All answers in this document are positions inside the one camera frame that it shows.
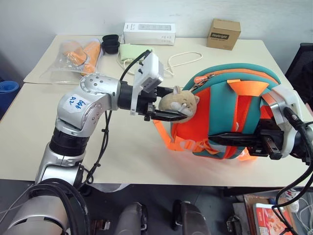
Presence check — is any light green cloth pouch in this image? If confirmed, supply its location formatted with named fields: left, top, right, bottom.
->
left=117, top=44, right=154, bottom=65

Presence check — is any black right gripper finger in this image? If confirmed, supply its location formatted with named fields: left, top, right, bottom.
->
left=207, top=133, right=261, bottom=147

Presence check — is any thin white cable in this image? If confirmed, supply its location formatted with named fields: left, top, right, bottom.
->
left=292, top=195, right=313, bottom=234

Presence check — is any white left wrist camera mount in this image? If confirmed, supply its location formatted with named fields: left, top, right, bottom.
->
left=129, top=52, right=165, bottom=116

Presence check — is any brown open cardboard carton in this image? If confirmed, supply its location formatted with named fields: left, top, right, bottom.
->
left=243, top=193, right=304, bottom=235

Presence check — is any long white box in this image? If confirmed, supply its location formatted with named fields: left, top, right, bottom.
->
left=122, top=22, right=177, bottom=47

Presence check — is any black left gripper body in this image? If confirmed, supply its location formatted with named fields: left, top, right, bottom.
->
left=136, top=85, right=160, bottom=122

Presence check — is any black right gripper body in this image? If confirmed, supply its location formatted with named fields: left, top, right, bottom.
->
left=246, top=119, right=285, bottom=160

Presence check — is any red printed book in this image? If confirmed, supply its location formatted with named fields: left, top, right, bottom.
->
left=251, top=202, right=298, bottom=235

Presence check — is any dark rounded grey shape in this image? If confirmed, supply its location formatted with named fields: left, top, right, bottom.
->
left=116, top=201, right=149, bottom=235

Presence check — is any black mesh chair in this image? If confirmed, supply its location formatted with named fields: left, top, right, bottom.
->
left=284, top=43, right=313, bottom=106

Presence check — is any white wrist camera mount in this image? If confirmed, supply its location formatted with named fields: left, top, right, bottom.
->
left=268, top=85, right=301, bottom=158
left=129, top=52, right=165, bottom=116

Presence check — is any black round cup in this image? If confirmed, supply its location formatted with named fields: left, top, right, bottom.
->
left=101, top=41, right=121, bottom=55
left=102, top=34, right=119, bottom=45

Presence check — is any large orange slipper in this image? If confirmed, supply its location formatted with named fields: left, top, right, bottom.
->
left=80, top=41, right=102, bottom=76

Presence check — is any small orange slipper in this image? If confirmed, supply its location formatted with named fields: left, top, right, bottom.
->
left=64, top=46, right=90, bottom=67

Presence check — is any brown cardboard box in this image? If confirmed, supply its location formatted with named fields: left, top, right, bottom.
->
left=206, top=18, right=242, bottom=51

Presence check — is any clear plastic bag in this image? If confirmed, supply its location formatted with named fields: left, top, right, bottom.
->
left=39, top=36, right=104, bottom=85

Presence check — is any white handwritten label sticker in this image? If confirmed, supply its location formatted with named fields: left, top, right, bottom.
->
left=60, top=93, right=87, bottom=114

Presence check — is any dark rounded black shape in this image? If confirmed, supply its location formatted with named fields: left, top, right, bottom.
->
left=172, top=199, right=211, bottom=232

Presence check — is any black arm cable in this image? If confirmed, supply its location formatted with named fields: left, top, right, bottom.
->
left=78, top=49, right=154, bottom=196
left=272, top=106, right=313, bottom=235

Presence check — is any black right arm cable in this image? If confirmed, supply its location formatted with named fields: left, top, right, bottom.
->
left=272, top=106, right=313, bottom=235

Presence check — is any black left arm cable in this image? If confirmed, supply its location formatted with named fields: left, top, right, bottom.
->
left=78, top=49, right=154, bottom=196

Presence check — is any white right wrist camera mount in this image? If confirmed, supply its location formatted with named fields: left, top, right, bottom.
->
left=268, top=85, right=301, bottom=158

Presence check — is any white cord loop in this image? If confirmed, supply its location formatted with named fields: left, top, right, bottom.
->
left=167, top=51, right=203, bottom=77

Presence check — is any orange and teal backpack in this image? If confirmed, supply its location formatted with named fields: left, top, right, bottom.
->
left=153, top=63, right=282, bottom=162

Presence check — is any beige plush hamster charm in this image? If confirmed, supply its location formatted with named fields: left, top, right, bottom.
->
left=158, top=85, right=200, bottom=122

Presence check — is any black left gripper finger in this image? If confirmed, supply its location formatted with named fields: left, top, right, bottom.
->
left=149, top=110, right=189, bottom=121
left=156, top=86, right=176, bottom=99

